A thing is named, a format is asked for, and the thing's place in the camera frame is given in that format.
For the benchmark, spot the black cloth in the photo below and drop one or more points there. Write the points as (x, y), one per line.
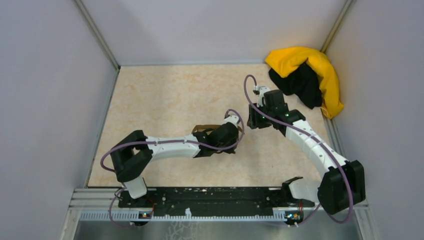
(303, 82)

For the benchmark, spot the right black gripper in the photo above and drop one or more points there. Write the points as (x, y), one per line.
(254, 122)

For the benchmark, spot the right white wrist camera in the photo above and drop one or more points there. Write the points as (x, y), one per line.
(260, 92)

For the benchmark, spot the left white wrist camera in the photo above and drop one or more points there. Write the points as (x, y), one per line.
(233, 119)

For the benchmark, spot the right corner aluminium post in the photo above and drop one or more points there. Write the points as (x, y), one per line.
(348, 4)

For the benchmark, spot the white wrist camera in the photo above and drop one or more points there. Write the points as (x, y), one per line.
(260, 92)
(233, 119)

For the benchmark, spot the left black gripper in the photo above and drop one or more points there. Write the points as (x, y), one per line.
(230, 150)

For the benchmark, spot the brown cardboard box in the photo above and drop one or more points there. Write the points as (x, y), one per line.
(224, 130)

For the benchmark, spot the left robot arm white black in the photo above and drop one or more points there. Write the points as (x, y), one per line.
(132, 155)

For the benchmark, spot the aluminium front rail frame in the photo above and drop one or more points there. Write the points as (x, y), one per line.
(93, 214)

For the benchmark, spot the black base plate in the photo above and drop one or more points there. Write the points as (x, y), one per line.
(213, 201)

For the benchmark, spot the yellow cloth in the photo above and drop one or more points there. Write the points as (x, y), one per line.
(286, 60)

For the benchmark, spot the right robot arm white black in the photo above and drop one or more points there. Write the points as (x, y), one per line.
(342, 181)

